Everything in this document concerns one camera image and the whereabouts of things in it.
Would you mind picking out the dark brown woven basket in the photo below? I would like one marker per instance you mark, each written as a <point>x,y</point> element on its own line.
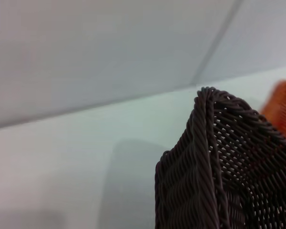
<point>228,171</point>

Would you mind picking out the orange woven basket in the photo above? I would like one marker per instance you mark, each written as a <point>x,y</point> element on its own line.
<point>282,105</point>

